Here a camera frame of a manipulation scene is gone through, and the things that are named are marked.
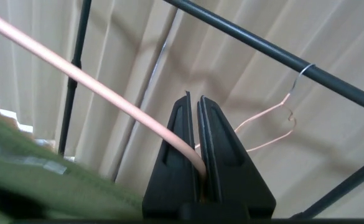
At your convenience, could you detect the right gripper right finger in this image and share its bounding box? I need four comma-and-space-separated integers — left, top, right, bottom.
196, 95, 278, 219

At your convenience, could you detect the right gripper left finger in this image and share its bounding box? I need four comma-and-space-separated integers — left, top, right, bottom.
142, 91, 201, 219

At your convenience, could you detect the pink clothes hanger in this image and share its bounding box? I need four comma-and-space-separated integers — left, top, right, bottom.
0, 6, 208, 180
194, 63, 316, 153

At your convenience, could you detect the green printed shirt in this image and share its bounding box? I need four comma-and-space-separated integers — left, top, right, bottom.
0, 108, 144, 220

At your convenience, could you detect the black clothes rack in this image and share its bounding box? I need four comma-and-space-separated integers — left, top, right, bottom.
58, 0, 364, 219

